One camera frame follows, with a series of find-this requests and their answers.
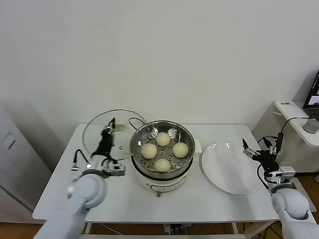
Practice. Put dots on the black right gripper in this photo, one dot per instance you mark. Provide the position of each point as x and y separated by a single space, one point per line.
266 160

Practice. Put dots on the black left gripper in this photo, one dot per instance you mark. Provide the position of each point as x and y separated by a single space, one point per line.
106 145

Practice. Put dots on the round glass pot lid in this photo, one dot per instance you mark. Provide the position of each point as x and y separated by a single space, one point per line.
89 139

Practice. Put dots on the white steamed baozi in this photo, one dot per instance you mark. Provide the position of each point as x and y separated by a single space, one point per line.
149 151
163 139
162 165
180 150

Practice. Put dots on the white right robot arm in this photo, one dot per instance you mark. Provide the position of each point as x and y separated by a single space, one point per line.
289 204

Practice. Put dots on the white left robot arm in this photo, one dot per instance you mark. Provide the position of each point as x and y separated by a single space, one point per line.
84 191

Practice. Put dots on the stainless steel steamer basket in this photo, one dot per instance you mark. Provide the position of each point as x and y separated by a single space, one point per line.
187 139

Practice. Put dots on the white round plate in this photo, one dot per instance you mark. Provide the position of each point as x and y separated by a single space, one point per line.
224 174

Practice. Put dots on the white side desk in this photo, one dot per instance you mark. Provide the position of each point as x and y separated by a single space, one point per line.
294 109

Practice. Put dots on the white table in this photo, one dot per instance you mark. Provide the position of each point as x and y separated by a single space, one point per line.
124 199

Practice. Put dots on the black laptop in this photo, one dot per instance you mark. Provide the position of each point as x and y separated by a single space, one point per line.
312 99

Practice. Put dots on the white electric cooker base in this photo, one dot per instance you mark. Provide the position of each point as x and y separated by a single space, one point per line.
162 185

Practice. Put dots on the white cabinet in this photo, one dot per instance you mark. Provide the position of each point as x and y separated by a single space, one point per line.
20 154

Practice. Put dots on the white power strip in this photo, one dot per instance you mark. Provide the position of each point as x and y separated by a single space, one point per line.
174 227

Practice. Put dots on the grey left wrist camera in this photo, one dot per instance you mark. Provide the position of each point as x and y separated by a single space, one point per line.
115 171

